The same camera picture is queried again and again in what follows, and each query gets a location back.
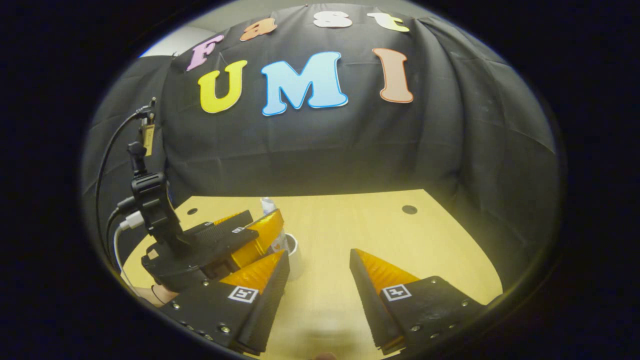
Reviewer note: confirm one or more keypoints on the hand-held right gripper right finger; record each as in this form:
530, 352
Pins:
430, 305

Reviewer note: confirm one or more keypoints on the white toothpaste tube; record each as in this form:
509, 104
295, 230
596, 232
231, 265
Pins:
268, 205

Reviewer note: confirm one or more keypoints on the light wooden desktop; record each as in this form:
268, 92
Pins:
340, 225

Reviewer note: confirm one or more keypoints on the black backdrop cloth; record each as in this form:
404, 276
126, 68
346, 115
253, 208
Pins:
350, 145

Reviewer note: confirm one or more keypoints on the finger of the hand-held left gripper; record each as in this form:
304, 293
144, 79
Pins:
260, 240
230, 224

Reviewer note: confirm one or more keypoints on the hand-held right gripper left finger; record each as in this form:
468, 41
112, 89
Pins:
220, 305

